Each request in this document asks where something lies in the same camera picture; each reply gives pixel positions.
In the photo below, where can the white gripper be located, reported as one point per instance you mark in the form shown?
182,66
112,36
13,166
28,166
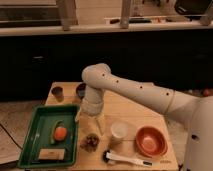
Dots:
92,104

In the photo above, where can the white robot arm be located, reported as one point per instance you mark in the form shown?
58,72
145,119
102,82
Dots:
195,113

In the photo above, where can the brown small cup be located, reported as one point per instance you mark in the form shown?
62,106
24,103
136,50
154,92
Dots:
57,92

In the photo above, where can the dark small bowl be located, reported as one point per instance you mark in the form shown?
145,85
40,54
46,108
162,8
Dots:
80,90

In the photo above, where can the orange fruit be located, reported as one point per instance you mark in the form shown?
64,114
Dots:
60,133

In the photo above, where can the green plastic tray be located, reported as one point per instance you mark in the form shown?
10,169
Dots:
38,137

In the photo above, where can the tan wooden block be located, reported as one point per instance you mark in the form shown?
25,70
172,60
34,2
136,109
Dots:
51,154

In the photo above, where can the orange bowl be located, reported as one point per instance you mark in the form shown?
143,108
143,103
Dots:
151,142

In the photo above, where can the white handled brush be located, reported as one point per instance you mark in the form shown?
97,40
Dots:
112,156

